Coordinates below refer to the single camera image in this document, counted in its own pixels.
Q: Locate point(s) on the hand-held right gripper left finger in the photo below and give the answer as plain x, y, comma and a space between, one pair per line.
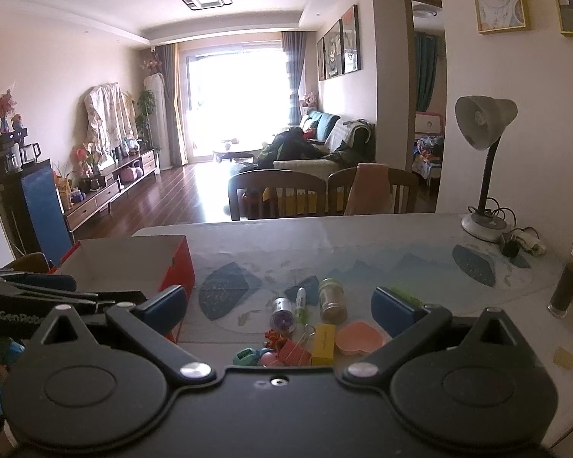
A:
164, 303

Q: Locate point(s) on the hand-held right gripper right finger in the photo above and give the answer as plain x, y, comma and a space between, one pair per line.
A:
391, 307

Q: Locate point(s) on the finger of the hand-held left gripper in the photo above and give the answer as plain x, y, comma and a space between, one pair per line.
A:
38, 282
86, 301

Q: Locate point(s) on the pink heart-shaped box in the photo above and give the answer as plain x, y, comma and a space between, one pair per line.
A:
360, 338

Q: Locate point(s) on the red cardboard box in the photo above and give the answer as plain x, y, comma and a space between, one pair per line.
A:
124, 260

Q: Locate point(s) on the jar with green lid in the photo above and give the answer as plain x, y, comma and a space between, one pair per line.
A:
332, 300

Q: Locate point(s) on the pink binder clip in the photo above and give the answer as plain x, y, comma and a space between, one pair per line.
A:
293, 352

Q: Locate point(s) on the wooden dining chair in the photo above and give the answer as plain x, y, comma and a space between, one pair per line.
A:
26, 263
277, 180
401, 186

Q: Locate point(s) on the blue board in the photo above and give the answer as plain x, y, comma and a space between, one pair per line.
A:
43, 210

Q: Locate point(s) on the yellow rectangular box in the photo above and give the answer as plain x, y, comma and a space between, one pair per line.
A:
323, 343

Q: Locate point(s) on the white green pen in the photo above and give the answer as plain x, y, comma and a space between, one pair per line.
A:
300, 299

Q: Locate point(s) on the teal plastic toy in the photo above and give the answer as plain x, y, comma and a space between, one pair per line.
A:
246, 356

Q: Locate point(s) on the black cabinet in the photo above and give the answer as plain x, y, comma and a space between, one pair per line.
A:
9, 186

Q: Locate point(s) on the purple glitter jar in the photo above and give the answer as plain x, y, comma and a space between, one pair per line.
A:
282, 317

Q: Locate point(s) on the wooden tv cabinet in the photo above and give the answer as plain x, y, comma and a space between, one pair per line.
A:
105, 193

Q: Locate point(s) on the pink ball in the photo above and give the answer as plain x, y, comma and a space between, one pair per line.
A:
268, 359

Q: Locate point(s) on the pink towel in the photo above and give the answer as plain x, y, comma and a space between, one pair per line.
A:
367, 188

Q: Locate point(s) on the glass kettle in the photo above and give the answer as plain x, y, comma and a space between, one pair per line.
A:
29, 153

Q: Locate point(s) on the pink bag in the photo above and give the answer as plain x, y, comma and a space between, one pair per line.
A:
131, 175

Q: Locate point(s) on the black power adapter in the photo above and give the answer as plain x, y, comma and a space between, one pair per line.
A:
510, 247

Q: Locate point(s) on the red flower pot plant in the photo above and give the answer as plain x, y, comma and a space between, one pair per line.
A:
83, 157

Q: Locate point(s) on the yellow chair cushion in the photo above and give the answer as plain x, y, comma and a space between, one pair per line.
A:
291, 202

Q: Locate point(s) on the white power plug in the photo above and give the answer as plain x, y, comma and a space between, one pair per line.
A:
532, 243

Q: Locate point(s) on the bed with colourful bedding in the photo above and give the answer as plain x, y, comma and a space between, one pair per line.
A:
427, 152

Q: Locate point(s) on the coffee table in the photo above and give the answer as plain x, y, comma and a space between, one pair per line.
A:
234, 151

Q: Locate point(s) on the covered clothes rack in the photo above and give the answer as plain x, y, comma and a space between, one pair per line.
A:
107, 119

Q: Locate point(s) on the sofa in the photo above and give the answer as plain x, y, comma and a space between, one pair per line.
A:
339, 138

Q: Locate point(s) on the yellow sticky note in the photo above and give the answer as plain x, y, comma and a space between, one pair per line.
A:
564, 358

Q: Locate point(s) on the white standing air conditioner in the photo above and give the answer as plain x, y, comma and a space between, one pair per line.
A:
156, 119

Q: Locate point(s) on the pile of dark clothes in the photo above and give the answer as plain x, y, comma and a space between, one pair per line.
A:
286, 148

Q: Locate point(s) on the green potted plant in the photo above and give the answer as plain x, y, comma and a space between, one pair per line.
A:
145, 109

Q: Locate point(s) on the grey curtain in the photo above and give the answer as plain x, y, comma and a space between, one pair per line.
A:
295, 76
169, 105

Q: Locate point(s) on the grey desk lamp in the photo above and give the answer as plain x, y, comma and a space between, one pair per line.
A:
487, 114

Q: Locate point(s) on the teal curtain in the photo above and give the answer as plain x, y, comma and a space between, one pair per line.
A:
425, 74

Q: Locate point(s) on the round ceiling lamp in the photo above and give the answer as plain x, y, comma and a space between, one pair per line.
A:
425, 10

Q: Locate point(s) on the dark framed wall picture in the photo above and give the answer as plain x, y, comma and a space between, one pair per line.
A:
349, 40
333, 50
321, 59

